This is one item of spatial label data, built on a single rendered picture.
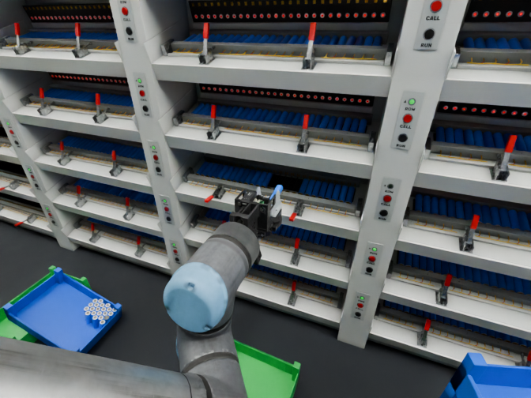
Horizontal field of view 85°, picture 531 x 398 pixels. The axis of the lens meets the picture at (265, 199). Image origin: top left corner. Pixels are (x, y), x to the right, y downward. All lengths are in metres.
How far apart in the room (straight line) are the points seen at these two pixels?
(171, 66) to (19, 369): 0.72
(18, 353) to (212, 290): 0.20
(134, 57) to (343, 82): 0.56
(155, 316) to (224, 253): 0.86
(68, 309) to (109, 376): 1.02
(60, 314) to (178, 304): 0.96
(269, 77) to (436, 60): 0.34
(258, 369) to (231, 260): 0.69
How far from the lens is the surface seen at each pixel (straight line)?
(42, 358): 0.35
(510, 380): 0.65
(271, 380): 1.09
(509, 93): 0.73
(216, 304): 0.42
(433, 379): 1.22
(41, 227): 1.86
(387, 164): 0.74
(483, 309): 1.05
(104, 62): 1.03
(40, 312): 1.39
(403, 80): 0.69
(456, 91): 0.71
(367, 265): 0.91
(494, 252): 0.91
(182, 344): 0.53
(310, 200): 0.87
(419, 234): 0.87
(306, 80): 0.72
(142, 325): 1.28
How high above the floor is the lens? 0.97
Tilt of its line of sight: 31 degrees down
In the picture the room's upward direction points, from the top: straight up
